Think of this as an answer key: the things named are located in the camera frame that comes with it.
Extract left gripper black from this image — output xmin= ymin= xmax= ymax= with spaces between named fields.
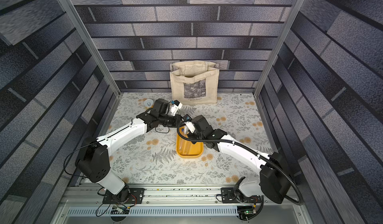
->
xmin=159 ymin=114 xmax=187 ymax=128

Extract yellow plastic tray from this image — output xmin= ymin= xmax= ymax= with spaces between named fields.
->
xmin=176 ymin=135 xmax=204 ymax=159

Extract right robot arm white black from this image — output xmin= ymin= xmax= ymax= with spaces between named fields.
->
xmin=184 ymin=115 xmax=302 ymax=205

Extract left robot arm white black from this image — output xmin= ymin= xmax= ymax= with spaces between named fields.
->
xmin=75 ymin=99 xmax=183 ymax=204

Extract beige canvas tote bag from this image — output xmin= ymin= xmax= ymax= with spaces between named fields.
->
xmin=170 ymin=60 xmax=219 ymax=105

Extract right controller board green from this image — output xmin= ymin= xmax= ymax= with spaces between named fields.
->
xmin=236 ymin=205 xmax=257 ymax=221

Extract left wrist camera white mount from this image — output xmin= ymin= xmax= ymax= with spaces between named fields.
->
xmin=169 ymin=100 xmax=183 ymax=116

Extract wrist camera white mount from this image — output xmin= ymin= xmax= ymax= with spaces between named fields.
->
xmin=184 ymin=115 xmax=195 ymax=134
xmin=169 ymin=100 xmax=183 ymax=116

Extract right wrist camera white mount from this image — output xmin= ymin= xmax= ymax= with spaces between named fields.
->
xmin=184 ymin=115 xmax=195 ymax=134

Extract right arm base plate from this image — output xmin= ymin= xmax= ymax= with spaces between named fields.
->
xmin=220 ymin=187 xmax=262 ymax=204

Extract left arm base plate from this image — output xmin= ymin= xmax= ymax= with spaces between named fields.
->
xmin=102 ymin=188 xmax=145 ymax=205

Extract left controller board with wires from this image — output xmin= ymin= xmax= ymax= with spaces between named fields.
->
xmin=96 ymin=194 xmax=137 ymax=223

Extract aluminium mounting rail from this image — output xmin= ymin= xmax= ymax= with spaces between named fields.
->
xmin=50 ymin=184 xmax=312 ymax=224

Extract black corrugated cable conduit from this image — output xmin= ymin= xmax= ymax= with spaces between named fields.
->
xmin=176 ymin=119 xmax=304 ymax=206

